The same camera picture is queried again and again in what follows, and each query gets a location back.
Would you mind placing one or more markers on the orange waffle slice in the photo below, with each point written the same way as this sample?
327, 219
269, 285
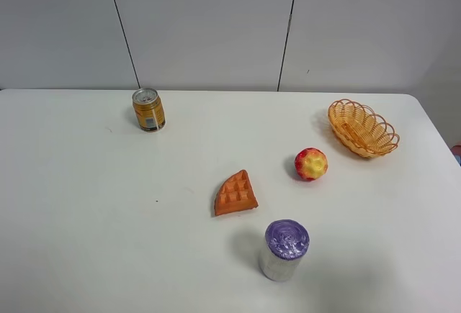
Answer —
235, 195

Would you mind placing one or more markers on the orange woven basket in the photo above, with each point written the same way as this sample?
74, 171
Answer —
361, 130

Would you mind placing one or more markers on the red yellow toy apple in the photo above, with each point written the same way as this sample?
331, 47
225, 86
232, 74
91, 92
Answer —
311, 164

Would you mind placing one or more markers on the gold drink can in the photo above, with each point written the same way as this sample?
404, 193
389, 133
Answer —
148, 109

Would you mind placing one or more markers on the purple lidded silver cup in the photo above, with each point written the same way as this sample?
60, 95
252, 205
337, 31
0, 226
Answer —
286, 243

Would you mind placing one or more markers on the blue object at edge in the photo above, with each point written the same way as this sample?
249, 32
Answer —
456, 151

